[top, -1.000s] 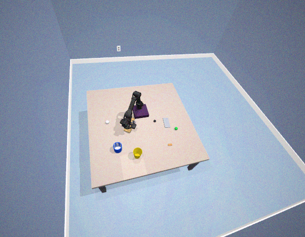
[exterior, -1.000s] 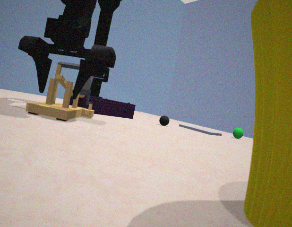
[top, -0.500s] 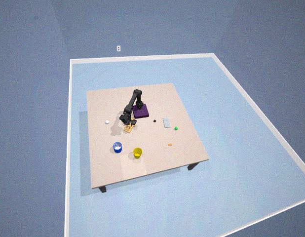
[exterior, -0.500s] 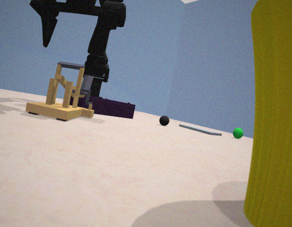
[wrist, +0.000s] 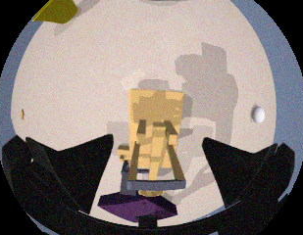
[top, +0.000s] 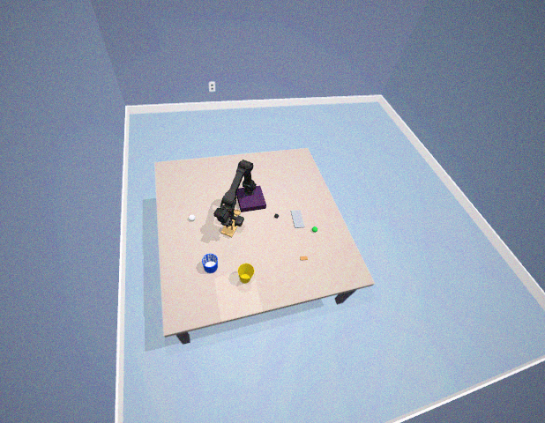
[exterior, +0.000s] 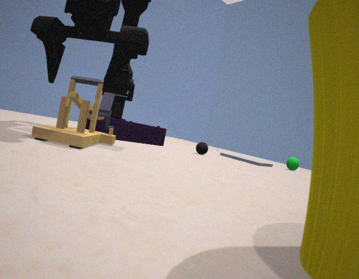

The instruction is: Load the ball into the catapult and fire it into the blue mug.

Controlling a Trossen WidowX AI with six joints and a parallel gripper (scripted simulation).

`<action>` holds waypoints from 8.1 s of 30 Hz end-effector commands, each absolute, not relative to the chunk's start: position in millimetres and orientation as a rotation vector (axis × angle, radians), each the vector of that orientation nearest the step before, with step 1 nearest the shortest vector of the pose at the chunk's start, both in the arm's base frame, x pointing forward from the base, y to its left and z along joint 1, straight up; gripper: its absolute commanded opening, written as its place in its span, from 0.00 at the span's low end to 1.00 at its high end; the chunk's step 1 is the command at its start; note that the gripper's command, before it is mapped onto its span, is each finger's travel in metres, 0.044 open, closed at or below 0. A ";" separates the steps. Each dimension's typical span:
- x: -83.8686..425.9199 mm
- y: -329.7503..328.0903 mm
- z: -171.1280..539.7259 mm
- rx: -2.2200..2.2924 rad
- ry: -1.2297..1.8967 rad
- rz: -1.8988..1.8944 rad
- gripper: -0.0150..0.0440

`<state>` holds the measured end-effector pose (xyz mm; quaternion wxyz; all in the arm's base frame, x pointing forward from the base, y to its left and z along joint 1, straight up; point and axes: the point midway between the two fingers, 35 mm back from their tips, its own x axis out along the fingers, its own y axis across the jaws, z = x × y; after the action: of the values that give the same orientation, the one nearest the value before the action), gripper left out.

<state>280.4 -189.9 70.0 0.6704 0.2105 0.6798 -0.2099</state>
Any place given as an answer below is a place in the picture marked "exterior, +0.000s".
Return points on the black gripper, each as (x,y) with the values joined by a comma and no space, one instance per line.
(130,42)

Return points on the green ball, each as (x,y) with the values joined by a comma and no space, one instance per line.
(292,163)

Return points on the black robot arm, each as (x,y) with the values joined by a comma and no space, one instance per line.
(105,9)

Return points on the wooden toy catapult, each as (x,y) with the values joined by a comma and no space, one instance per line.
(79,137)

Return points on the grey flat bar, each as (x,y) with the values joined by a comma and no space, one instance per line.
(244,159)

